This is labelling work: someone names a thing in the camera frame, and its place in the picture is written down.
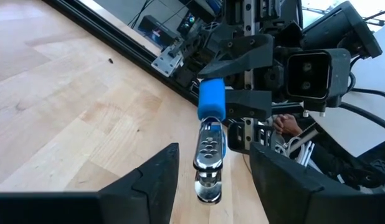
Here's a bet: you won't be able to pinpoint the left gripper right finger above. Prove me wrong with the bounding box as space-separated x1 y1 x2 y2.
250 142 336 224

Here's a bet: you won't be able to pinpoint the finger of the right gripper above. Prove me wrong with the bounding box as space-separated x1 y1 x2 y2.
225 90 273 121
197 33 274 78

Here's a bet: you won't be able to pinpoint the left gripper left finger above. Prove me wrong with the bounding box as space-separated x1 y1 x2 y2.
98 142 180 224

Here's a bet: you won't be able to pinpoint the blue-handled pliers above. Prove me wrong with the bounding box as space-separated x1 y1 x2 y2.
192 78 227 205

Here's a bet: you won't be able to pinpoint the person's hand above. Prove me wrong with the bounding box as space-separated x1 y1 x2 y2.
272 113 304 136

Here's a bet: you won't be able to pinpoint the white cable bundle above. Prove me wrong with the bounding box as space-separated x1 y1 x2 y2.
275 129 317 168

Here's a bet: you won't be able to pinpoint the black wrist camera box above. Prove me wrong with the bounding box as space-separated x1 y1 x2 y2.
285 48 352 110

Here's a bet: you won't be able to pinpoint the silver metal corner bracket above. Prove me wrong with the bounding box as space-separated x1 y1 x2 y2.
151 46 184 78

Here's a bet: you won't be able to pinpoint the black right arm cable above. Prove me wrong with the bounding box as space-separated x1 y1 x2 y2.
337 55 385 133

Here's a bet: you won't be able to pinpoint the black aluminium table frame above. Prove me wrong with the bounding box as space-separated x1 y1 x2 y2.
42 0 200 106

